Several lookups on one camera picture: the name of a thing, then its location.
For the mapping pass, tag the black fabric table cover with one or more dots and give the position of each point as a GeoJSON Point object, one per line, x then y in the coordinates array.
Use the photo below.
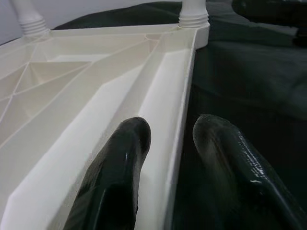
{"type": "Point", "coordinates": [239, 72]}

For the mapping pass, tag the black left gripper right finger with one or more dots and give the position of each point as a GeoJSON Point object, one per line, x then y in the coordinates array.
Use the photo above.
{"type": "Point", "coordinates": [227, 167]}

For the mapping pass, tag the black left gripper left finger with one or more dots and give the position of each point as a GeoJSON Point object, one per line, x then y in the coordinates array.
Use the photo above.
{"type": "Point", "coordinates": [115, 179]}

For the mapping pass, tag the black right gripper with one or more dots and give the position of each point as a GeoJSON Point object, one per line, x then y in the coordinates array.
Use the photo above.
{"type": "Point", "coordinates": [301, 36]}

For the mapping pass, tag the white plastic table leg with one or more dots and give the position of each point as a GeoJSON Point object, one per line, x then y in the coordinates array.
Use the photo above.
{"type": "Point", "coordinates": [28, 16]}
{"type": "Point", "coordinates": [193, 12]}

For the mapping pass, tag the white plastic children table top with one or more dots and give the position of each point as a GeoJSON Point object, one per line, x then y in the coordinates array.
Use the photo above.
{"type": "Point", "coordinates": [96, 72]}

